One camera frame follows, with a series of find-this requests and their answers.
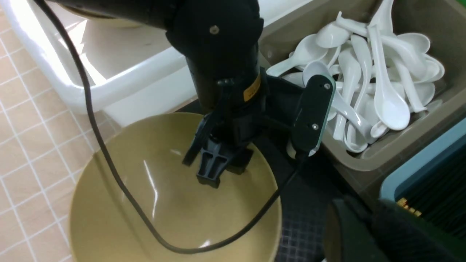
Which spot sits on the large white plastic tub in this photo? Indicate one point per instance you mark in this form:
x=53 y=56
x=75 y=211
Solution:
x=134 y=72

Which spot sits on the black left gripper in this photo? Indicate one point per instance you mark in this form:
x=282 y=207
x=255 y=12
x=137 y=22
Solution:
x=243 y=109

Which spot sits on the bundle of black chopsticks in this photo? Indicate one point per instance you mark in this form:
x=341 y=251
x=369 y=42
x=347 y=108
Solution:
x=439 y=196

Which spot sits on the pile of white spoons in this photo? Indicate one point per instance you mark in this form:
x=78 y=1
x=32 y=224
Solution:
x=386 y=77

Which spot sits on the blue chopstick bin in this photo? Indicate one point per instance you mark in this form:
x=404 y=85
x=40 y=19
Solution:
x=413 y=169

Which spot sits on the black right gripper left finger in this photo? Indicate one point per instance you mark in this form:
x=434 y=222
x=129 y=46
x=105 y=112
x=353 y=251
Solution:
x=347 y=234

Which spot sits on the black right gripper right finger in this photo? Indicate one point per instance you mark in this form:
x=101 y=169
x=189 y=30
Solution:
x=403 y=237

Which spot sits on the black serving tray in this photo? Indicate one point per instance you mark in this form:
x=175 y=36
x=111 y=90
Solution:
x=304 y=203

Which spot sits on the pink checkered tablecloth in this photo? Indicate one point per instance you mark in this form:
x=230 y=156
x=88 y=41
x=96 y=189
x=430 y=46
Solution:
x=43 y=148

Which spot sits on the yellow noodle bowl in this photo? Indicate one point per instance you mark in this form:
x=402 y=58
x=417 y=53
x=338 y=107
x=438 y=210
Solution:
x=104 y=226

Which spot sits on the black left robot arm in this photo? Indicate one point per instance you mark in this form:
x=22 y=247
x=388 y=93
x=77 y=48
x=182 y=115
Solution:
x=219 y=39

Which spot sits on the olive spoon bin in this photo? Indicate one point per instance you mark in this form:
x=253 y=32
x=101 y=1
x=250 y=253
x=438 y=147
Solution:
x=443 y=21

